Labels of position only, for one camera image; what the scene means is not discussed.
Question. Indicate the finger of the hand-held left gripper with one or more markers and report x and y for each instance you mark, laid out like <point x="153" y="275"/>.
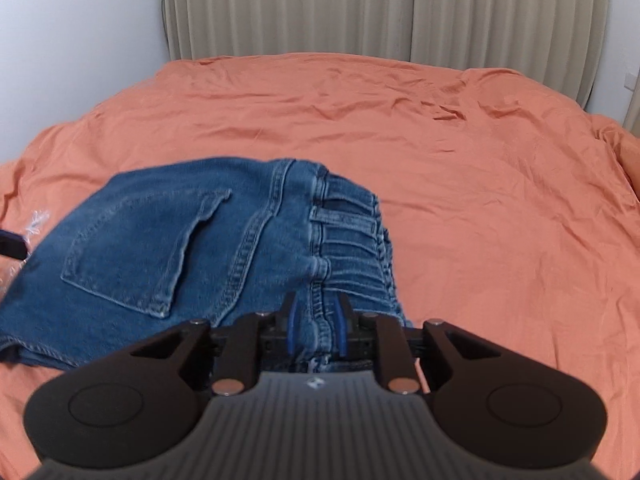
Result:
<point x="10" y="245"/>

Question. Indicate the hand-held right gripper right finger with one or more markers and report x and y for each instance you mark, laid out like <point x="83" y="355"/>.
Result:
<point x="342" y="331"/>

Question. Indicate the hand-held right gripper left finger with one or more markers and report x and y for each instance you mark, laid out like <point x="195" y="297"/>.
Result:
<point x="291" y="331"/>

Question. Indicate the blue denim pants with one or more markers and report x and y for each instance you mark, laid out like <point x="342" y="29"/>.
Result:
<point x="150" y="240"/>

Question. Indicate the orange bed sheet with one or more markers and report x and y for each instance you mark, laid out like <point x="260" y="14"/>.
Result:
<point x="450" y="185"/>

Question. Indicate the beige pleated curtain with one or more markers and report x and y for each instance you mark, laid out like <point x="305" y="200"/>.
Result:
<point x="350" y="5"/>

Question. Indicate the white wall socket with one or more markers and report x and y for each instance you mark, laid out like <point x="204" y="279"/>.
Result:
<point x="631" y="80"/>

